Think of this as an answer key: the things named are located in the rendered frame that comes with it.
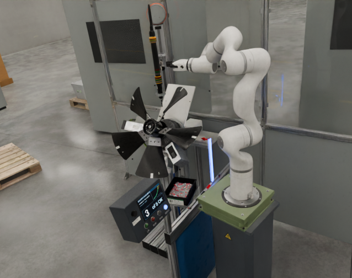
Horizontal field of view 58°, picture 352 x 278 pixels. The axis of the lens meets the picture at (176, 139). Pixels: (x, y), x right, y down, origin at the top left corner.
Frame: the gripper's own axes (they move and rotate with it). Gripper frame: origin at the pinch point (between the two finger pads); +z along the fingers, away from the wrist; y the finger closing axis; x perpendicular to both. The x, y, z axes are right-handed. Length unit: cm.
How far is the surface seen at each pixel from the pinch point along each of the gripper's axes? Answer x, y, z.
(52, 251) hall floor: -165, -56, 120
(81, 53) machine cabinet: -35, 145, 268
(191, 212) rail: -81, -33, -28
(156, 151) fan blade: -59, -10, 13
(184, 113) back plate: -47, 28, 14
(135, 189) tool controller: -42, -68, -23
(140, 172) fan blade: -69, -25, 17
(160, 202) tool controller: -50, -63, -32
